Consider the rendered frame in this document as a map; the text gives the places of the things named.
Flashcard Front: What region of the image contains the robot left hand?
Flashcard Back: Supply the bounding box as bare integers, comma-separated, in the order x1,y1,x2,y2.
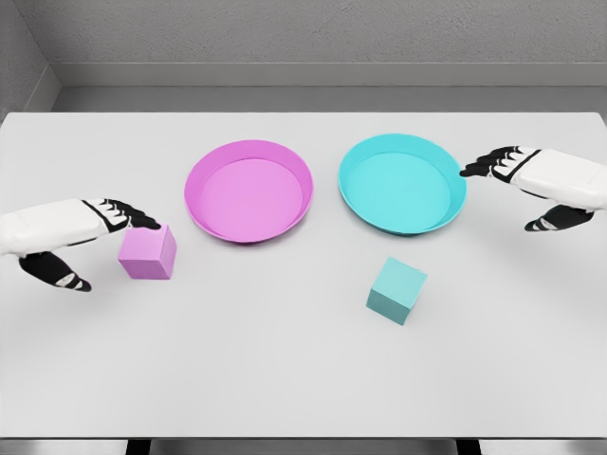
0,197,161,293

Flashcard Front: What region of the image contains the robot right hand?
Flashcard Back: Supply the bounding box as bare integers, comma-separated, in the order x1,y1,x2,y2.
458,146,607,233

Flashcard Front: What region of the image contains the pink cube block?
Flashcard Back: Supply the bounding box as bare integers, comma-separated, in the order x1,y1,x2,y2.
117,224,178,282

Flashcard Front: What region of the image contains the cyan plate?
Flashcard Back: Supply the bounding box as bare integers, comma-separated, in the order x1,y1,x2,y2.
337,133,469,237

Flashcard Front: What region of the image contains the teal cube block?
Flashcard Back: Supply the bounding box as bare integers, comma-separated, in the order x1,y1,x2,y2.
365,256,429,327

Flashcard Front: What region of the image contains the pink plate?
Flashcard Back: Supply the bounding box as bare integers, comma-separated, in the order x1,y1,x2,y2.
183,138,315,246

